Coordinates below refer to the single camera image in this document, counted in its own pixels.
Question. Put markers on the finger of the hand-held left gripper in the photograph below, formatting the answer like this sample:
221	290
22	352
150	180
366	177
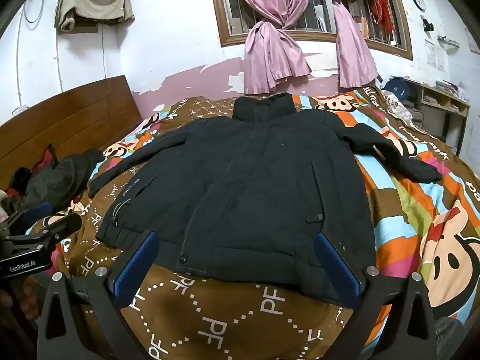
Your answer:
63	225
37	210

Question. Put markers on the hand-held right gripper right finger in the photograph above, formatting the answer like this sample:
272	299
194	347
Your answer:
337	270

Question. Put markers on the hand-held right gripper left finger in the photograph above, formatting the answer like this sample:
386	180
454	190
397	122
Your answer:
135	266

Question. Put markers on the black jacket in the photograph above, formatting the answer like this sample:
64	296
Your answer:
243	176

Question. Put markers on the pile of dark clothes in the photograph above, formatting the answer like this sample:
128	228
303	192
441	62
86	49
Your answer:
60	180

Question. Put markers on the wooden headboard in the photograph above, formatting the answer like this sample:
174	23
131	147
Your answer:
75	120

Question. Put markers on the cartoon printed blanket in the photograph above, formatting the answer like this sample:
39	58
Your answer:
225	318

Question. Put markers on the floral cloth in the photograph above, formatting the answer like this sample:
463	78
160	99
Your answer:
401	108

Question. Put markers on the blue cap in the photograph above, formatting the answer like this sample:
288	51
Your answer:
397	88

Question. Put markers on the wooden shelf desk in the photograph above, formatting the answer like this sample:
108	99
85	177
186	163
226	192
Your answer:
444	108

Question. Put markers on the stack of books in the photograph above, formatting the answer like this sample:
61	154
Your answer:
448	86

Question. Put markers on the beige cloth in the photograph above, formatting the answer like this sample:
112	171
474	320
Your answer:
93	2

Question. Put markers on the wide pink curtain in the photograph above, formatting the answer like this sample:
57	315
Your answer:
270	56

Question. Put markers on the narrow pink curtain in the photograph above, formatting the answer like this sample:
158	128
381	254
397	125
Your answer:
352	45

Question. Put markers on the wooden barred window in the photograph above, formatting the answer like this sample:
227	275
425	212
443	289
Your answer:
225	33

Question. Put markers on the red hanging tassels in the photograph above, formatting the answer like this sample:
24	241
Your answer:
382	11

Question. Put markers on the small wall shelf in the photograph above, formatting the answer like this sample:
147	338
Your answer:
448	41

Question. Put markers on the black wall fixture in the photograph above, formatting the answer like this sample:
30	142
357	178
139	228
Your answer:
428	26

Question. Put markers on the round wall clock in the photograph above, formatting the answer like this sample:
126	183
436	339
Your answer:
419	2

